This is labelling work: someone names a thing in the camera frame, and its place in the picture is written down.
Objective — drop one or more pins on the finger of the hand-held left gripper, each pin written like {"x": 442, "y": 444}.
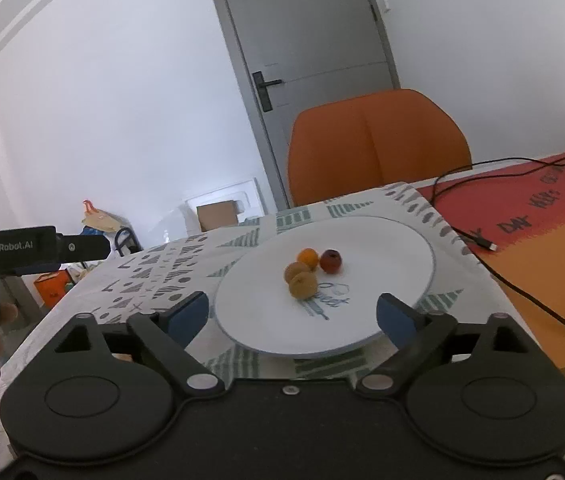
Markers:
{"x": 85, "y": 248}

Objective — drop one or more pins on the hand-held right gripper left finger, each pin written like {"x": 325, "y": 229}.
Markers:
{"x": 190, "y": 317}

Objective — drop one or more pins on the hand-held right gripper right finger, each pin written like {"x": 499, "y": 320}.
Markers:
{"x": 395, "y": 322}

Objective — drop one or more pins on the white round plate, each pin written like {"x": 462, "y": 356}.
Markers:
{"x": 372, "y": 260}

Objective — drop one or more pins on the dark red fruit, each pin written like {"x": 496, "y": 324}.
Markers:
{"x": 331, "y": 260}

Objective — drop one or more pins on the yellow-brown round fruit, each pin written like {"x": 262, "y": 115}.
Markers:
{"x": 294, "y": 271}
{"x": 303, "y": 286}

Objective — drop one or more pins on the small orange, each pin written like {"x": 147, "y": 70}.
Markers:
{"x": 308, "y": 257}

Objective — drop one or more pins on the paper bag with orange bird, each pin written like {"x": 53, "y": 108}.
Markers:
{"x": 100, "y": 219}

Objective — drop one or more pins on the black metal rack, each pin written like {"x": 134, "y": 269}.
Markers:
{"x": 123, "y": 242}

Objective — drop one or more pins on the patterned white tablecloth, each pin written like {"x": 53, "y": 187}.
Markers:
{"x": 172, "y": 270}

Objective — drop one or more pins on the orange box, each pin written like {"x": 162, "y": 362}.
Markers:
{"x": 52, "y": 290}

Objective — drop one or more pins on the clear plastic bag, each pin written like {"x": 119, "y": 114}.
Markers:
{"x": 172, "y": 227}

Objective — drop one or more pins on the cardboard box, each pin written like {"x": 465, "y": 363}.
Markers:
{"x": 216, "y": 216}

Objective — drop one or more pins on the white foam board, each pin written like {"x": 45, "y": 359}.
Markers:
{"x": 250, "y": 192}

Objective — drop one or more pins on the red orange printed mat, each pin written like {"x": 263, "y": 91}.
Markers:
{"x": 532, "y": 240}

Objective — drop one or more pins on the orange chair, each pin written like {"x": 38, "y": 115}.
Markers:
{"x": 377, "y": 145}

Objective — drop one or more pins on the grey door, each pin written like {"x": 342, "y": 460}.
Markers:
{"x": 312, "y": 35}

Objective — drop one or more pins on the small white wall switch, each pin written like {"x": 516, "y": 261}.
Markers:
{"x": 387, "y": 5}

